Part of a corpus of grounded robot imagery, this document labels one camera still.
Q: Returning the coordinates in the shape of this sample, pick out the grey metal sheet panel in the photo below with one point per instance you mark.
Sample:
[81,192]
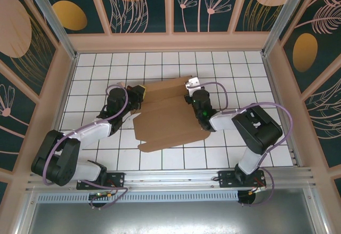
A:
[173,218]

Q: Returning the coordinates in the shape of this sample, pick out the brown cardboard box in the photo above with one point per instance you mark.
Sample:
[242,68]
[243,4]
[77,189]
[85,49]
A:
[170,122]

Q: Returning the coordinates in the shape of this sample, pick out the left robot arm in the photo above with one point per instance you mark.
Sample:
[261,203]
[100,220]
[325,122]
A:
[56,159]

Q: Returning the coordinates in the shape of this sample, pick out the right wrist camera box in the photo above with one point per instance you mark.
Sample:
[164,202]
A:
[192,83]

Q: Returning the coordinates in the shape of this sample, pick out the aluminium corner post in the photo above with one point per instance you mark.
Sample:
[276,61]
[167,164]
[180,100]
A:
[49,15]
[285,15]

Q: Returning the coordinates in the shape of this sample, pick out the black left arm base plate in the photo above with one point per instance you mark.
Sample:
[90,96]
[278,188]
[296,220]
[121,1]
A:
[117,179]

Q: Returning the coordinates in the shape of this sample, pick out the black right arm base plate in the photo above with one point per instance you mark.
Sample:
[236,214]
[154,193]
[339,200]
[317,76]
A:
[226,178]

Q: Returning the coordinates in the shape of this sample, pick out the aluminium mounting rail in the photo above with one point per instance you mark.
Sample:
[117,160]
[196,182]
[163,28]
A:
[173,178]

